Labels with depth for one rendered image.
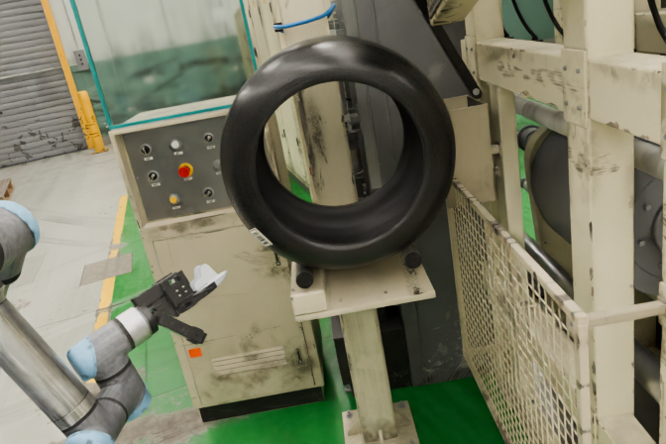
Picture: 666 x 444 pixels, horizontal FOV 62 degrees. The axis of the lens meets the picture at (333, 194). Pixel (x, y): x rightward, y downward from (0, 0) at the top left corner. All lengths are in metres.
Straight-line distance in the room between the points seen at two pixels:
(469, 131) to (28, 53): 9.31
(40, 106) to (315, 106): 9.05
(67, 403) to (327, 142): 0.98
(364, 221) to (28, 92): 9.25
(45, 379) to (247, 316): 1.23
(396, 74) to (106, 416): 0.90
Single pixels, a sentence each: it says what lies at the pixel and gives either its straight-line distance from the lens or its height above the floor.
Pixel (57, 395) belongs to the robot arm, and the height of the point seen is 0.99.
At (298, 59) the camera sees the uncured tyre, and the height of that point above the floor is 1.44.
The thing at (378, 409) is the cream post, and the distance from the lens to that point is 2.12.
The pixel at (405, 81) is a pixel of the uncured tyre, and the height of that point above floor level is 1.35.
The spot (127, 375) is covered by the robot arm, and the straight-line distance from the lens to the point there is 1.23.
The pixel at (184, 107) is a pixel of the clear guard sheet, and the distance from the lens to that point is 2.00.
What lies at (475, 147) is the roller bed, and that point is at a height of 1.08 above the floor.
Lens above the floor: 1.53
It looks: 18 degrees down
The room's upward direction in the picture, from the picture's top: 10 degrees counter-clockwise
